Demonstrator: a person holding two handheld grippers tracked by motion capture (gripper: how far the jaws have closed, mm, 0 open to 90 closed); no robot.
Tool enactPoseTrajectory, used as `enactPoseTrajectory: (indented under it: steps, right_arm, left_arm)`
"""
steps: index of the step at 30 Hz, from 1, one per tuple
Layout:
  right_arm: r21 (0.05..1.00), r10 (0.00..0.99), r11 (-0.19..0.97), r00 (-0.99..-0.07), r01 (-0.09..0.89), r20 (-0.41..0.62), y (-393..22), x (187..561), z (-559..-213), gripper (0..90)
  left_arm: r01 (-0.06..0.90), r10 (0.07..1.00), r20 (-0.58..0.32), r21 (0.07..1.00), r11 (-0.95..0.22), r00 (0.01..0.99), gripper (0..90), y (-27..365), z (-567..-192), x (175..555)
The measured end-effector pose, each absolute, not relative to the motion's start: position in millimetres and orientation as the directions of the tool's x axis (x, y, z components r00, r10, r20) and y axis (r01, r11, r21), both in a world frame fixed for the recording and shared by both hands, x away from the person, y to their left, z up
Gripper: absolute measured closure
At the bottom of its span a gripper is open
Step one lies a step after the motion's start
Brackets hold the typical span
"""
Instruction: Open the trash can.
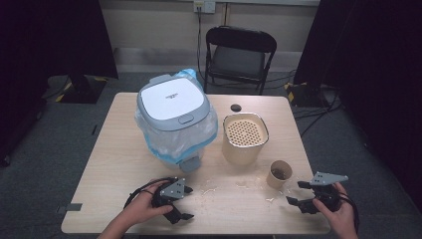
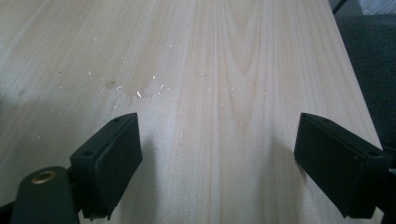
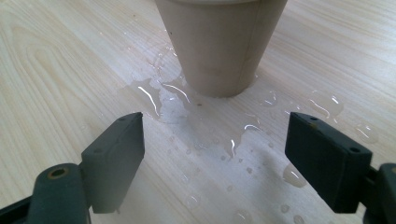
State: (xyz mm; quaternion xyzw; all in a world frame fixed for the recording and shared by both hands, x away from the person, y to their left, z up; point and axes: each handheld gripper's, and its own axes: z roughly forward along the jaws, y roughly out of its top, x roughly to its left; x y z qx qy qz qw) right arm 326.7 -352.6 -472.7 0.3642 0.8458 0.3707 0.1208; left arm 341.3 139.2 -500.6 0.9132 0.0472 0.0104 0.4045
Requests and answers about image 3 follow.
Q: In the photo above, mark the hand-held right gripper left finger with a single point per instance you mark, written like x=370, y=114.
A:
x=112, y=161

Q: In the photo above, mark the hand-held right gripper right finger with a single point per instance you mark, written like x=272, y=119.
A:
x=330, y=161

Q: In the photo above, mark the brown paper cup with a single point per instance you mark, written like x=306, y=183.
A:
x=218, y=46

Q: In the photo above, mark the spilled water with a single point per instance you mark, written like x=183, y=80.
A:
x=186, y=124

